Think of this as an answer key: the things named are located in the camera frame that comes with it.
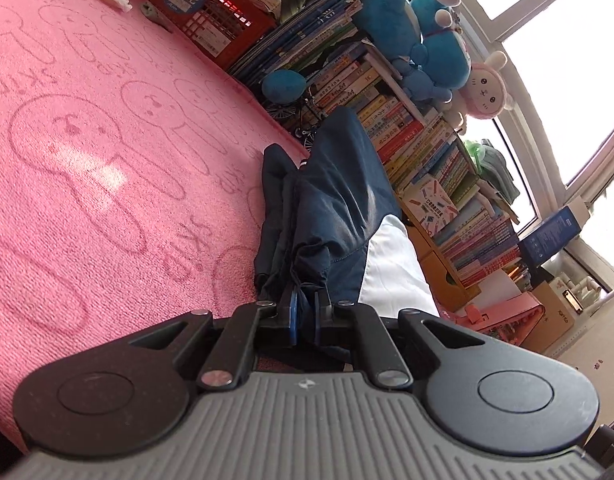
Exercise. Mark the navy and white jacket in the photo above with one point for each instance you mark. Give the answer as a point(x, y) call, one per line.
point(337, 200)

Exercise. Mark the small grey toy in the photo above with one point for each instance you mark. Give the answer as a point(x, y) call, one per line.
point(154, 15)

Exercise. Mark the brown cardboard box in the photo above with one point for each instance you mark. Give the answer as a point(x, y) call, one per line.
point(557, 315)

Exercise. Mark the row of slim schoolbooks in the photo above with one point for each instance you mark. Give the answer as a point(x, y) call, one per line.
point(477, 240)

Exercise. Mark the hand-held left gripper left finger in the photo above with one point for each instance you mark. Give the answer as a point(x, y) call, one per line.
point(293, 320)

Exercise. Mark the red plastic crate with sticker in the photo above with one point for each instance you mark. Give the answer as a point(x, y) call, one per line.
point(212, 15)

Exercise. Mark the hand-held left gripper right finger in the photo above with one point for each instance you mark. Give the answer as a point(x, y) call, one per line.
point(322, 317)

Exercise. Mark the row of tall children's books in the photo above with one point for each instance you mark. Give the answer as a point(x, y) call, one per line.
point(357, 85)

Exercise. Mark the black model bicycle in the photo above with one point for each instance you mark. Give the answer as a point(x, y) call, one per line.
point(292, 115)

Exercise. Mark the large blue plush toy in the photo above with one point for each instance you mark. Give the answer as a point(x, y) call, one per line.
point(412, 35)

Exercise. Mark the pink and white bunny plush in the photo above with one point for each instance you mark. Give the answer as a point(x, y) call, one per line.
point(484, 90)

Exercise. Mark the dark blue box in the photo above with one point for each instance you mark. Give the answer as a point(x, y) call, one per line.
point(549, 235)

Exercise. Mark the wooden drawer organizer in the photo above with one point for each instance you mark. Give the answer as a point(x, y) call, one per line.
point(444, 275)

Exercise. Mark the white printed cardboard box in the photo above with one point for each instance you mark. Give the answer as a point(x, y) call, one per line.
point(429, 207)

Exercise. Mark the pink bunny print blanket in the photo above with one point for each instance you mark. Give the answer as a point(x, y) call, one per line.
point(112, 160)

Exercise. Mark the folded green towels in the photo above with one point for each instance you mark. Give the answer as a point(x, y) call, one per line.
point(494, 170)

